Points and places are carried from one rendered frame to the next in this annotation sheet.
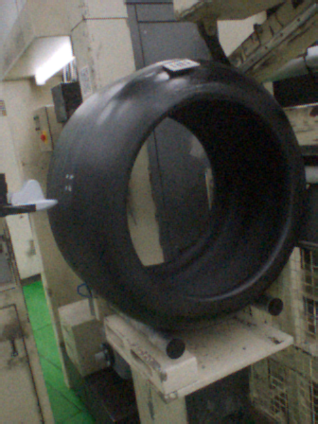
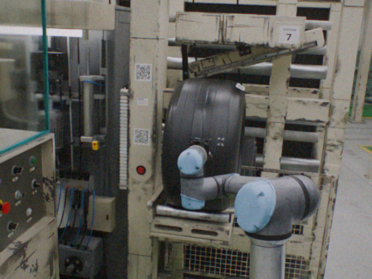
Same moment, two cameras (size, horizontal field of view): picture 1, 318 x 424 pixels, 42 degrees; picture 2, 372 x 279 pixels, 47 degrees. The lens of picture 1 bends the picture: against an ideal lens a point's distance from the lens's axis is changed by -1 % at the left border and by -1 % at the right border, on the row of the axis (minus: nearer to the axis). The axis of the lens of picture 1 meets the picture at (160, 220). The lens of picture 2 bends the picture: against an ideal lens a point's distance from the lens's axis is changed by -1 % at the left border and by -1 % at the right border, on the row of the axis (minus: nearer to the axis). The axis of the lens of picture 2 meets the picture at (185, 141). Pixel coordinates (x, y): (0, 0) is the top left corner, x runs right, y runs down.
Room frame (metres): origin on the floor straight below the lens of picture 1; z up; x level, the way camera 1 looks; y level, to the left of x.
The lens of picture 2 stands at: (-0.06, 1.55, 1.70)
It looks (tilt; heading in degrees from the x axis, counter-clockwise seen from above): 15 degrees down; 306
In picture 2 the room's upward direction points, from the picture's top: 3 degrees clockwise
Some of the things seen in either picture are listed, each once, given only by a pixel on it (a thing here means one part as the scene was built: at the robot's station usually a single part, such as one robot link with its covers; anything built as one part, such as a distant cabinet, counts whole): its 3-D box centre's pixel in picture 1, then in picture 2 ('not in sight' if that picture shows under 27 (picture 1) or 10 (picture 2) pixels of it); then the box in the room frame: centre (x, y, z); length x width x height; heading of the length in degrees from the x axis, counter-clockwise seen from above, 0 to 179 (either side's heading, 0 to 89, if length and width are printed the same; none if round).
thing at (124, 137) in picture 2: not in sight; (125, 139); (1.30, 0.15, 1.19); 0.05 x 0.04 x 0.48; 116
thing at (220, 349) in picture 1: (193, 338); (195, 221); (1.02, -0.04, 0.80); 0.37 x 0.36 x 0.02; 116
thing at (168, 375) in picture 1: (145, 344); (190, 226); (0.96, 0.08, 0.83); 0.36 x 0.09 x 0.06; 26
